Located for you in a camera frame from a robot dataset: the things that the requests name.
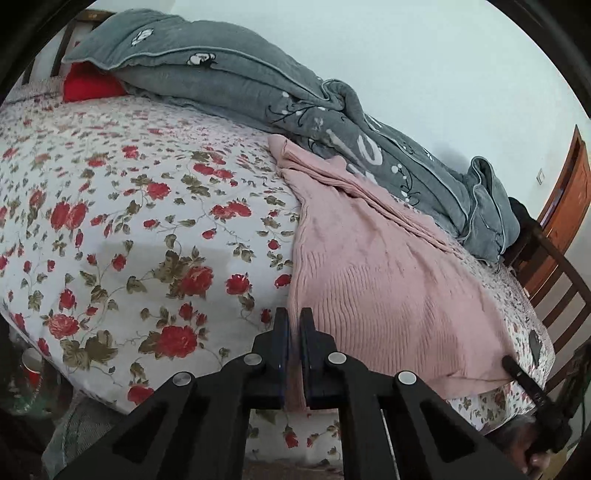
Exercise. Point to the pink knitted sweater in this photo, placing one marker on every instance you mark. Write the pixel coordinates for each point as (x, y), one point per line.
(378, 286)

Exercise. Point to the person's right hand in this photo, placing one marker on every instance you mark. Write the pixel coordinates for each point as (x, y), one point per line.
(538, 463)

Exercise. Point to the brown wooden door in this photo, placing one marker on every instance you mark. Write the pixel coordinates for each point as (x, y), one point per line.
(572, 198)

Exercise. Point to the red paper cup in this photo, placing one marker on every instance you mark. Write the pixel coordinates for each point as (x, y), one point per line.
(32, 369)

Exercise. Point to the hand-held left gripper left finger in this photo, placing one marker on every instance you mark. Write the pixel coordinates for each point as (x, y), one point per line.
(277, 350)

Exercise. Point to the grey woven sack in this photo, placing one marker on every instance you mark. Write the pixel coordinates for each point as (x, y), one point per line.
(78, 429)

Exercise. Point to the grey floral blanket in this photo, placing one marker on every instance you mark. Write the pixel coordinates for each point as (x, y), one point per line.
(231, 78)

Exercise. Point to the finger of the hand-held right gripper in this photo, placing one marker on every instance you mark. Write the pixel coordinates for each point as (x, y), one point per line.
(521, 376)

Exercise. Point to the wooden slatted headboard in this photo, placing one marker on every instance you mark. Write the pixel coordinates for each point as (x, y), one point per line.
(64, 50)

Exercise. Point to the red pillow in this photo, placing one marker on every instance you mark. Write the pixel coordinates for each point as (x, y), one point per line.
(87, 85)

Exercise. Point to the black garment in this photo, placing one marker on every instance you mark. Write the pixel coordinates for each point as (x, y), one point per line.
(524, 217)

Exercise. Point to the wooden slatted footboard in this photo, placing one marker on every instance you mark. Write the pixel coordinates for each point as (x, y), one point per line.
(561, 272)

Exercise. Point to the white wall switch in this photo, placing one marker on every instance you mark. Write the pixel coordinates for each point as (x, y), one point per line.
(540, 176)

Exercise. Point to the floral bed sheet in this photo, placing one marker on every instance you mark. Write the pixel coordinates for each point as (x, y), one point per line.
(138, 207)

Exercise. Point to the dark smartphone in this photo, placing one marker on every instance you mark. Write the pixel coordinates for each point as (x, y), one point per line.
(536, 346)

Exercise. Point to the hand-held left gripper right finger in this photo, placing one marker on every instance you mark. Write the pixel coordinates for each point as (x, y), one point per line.
(310, 355)

